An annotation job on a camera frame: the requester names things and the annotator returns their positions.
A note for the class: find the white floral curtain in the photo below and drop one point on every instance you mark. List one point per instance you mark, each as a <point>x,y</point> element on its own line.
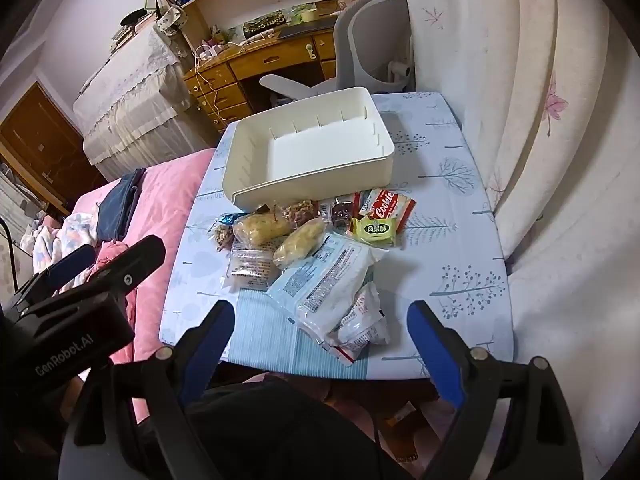
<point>550,110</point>

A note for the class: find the stack of books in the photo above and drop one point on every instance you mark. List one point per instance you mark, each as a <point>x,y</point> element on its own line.
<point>132,25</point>

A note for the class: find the white floral fleece cloth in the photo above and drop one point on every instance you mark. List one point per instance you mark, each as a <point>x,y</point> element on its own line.
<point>50,240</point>

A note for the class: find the white plastic bin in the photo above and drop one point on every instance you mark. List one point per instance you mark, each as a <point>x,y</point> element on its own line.
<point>320,145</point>

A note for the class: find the dark chocolate brownie packet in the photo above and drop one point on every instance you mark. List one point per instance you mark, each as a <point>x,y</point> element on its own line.
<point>340,215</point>

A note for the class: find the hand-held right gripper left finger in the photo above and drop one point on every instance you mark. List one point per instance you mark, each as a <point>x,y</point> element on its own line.
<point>210,350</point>

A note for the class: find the dark blue cloth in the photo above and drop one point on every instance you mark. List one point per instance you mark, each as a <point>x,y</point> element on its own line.
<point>117,205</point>

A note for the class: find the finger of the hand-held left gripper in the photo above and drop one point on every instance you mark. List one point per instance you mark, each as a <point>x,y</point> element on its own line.
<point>135,260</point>
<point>70,265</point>

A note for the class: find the pink blanket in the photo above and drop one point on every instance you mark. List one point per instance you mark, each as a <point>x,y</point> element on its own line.
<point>160,210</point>

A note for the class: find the brown wooden door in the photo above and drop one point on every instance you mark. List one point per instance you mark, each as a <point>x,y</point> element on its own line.
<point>40,145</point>

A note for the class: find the white lace furniture cover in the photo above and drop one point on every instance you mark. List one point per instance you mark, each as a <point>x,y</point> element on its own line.
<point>135,100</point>

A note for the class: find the dusty pink garment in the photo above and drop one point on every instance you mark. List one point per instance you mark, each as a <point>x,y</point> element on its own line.
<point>107,255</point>

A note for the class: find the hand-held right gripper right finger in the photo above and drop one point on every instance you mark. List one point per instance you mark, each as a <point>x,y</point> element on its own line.
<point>435,355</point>

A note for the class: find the red cookie packet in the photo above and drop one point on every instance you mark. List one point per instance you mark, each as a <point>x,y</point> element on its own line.
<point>387,204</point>

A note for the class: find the large white blue cake packet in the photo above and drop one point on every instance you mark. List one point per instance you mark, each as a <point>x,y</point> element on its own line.
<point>325,280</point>

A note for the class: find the small white red snack packet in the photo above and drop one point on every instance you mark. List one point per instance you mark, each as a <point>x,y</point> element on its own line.
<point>362,322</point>

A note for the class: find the grey office chair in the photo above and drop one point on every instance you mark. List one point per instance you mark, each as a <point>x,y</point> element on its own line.
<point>370,30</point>

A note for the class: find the clear rice cake packet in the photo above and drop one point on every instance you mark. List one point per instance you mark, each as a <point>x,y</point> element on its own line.
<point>260,227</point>
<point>300,242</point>

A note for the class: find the dark desk mat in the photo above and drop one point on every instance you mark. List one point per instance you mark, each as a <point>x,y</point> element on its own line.
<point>305,27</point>

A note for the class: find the blue snack packet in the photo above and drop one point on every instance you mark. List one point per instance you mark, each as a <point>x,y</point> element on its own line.
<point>227,219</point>

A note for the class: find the yellow green snack packet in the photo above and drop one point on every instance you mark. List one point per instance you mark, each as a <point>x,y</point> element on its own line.
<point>375,230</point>

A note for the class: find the clear red label snack packet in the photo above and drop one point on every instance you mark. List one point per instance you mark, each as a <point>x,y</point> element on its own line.
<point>247,265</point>

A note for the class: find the clear nut bar packet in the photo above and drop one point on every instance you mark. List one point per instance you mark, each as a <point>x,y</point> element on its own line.
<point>222,237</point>
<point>300,210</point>

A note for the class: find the wooden desk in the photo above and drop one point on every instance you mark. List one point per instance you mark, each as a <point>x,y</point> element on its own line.
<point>260,60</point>

